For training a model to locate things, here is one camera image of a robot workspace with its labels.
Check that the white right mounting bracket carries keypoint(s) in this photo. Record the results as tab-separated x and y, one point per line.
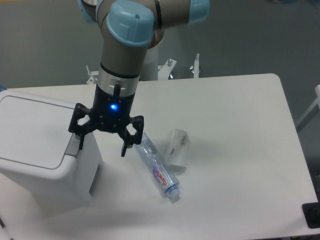
170	71

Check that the crumpled white paper cup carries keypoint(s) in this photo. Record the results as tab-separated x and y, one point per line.
177	154

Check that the white push-button trash can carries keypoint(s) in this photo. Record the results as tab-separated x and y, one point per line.
38	152

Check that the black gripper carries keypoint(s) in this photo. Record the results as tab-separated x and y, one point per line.
108	114

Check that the clear plastic water bottle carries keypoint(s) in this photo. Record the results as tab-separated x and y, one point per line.
164	177

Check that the white frame at right edge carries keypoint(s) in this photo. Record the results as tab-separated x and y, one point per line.
310	112

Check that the white mounting bracket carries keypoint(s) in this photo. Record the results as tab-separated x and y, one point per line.
170	71
92	76

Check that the white left mounting bracket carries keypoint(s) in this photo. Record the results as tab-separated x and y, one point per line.
92	76

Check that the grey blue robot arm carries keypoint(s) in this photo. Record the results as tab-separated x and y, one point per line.
127	28

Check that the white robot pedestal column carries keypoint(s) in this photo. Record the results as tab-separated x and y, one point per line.
149	71

